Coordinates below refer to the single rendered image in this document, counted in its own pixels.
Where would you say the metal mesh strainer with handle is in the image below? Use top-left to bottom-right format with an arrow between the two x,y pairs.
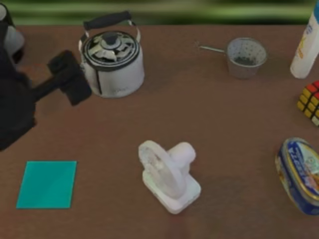
198,37 -> 268,80

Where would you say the Rubik's cube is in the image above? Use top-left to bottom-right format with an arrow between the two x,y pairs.
296,80 -> 319,127

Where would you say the teal square card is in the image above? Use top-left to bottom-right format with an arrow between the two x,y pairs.
15,160 -> 78,210

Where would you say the white plastic bottle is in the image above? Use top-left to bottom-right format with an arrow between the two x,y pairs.
289,0 -> 319,80

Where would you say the white kettle with black handle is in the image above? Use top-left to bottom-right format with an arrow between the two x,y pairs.
78,10 -> 146,99

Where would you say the white mini desk fan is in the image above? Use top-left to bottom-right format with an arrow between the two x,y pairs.
138,140 -> 202,215

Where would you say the blue oval tin can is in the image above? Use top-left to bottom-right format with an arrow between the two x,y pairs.
274,137 -> 319,216

